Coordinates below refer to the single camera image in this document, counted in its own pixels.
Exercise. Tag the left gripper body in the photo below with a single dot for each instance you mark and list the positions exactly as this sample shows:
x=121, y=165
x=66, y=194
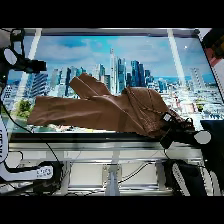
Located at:
x=33, y=66

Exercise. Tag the silver frame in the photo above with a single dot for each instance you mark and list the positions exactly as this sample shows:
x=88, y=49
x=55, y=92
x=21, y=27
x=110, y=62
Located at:
x=113, y=151

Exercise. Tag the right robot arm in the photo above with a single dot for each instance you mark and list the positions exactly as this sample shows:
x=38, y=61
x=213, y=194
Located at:
x=196, y=176

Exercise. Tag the olive green trousers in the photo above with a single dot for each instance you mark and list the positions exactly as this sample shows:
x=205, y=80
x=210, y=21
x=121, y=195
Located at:
x=100, y=113

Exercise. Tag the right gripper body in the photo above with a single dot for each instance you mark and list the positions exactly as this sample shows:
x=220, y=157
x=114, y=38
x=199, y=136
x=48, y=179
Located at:
x=175, y=135

